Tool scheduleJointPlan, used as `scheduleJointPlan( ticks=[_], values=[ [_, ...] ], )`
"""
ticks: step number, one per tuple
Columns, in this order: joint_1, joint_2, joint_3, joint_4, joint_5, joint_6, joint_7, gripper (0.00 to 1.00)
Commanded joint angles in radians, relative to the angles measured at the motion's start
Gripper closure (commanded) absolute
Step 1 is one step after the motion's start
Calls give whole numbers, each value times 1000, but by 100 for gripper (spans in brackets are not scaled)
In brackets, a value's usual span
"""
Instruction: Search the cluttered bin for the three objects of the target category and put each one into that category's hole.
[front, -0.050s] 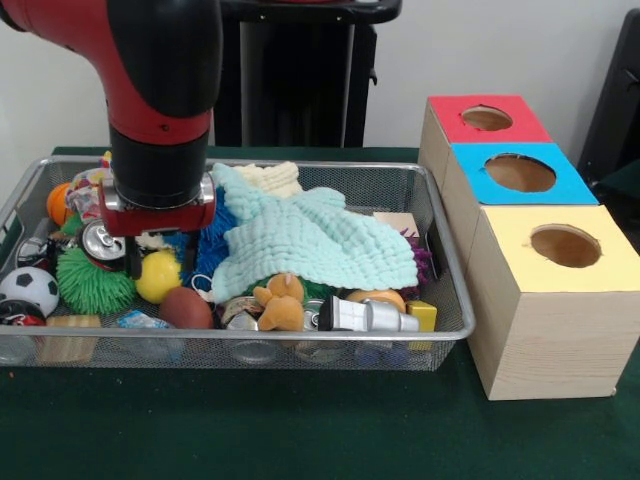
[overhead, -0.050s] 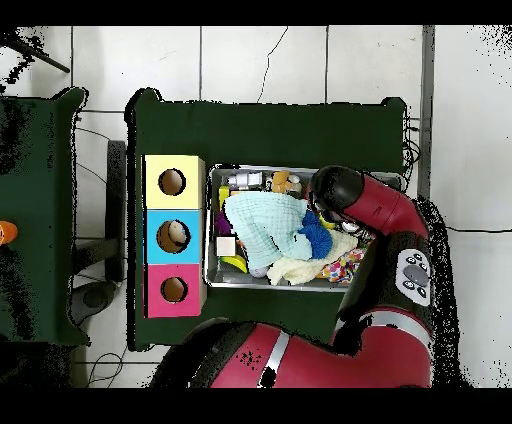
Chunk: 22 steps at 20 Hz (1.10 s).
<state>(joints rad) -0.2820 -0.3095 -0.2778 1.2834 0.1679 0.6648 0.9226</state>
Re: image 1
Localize dark green table cloth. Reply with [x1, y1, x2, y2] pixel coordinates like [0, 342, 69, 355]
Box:
[0, 144, 640, 480]

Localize colourful patterned cloth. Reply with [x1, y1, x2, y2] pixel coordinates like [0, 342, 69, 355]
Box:
[64, 152, 114, 224]

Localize small black-white soccer ball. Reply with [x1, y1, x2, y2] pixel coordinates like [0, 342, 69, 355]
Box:
[0, 266, 61, 317]

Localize cream knitted cloth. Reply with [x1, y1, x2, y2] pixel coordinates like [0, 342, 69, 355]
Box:
[134, 162, 301, 251]

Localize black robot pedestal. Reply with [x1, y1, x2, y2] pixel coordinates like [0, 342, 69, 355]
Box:
[214, 0, 404, 149]

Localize tan plush animal toy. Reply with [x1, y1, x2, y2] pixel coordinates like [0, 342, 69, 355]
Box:
[252, 273, 306, 332]

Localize green spiky rubber ball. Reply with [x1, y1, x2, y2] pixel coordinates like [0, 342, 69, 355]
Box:
[56, 247, 137, 316]

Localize light blue waffle cloth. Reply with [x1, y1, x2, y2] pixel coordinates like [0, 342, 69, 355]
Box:
[212, 162, 419, 304]

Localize small brown toy football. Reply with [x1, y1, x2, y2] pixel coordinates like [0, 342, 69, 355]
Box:
[159, 287, 215, 330]

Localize shallow clear mesh bin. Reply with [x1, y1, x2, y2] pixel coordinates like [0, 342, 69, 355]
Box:
[0, 154, 477, 374]

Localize wooden box with three holes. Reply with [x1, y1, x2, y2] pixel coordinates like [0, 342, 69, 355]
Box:
[418, 94, 640, 401]

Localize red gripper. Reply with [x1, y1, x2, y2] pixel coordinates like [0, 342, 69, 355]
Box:
[97, 175, 217, 280]

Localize blue spiky rubber ball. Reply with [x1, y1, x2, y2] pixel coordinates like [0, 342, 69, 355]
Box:
[164, 184, 236, 264]

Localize black equipment case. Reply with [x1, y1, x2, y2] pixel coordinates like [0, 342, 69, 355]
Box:
[577, 8, 640, 201]

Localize silver drink can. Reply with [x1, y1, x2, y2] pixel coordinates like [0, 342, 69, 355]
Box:
[81, 219, 129, 265]

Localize smooth yellow ball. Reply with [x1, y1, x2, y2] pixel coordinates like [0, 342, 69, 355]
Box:
[135, 250, 182, 304]

